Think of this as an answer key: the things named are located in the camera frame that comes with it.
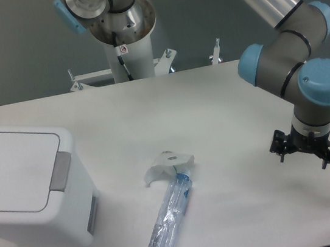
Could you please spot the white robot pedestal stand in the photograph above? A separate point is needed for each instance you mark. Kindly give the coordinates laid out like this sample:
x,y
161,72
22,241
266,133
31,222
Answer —
x,y
126,38

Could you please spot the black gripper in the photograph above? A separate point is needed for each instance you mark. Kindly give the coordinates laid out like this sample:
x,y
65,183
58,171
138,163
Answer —
x,y
282,144

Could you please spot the white trash can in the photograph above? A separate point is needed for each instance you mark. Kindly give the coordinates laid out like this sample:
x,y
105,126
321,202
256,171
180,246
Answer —
x,y
69,216

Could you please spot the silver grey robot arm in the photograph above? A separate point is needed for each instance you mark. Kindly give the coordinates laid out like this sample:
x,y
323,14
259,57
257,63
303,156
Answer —
x,y
284,68

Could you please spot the white curved bracket piece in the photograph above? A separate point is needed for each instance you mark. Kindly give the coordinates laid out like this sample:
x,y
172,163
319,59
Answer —
x,y
170,163

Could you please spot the crushed clear plastic bottle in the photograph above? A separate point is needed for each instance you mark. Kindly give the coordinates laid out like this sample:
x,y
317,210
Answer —
x,y
166,228

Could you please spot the white trash can lid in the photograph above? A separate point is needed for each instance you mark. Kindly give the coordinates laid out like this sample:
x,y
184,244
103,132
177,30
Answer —
x,y
27,159

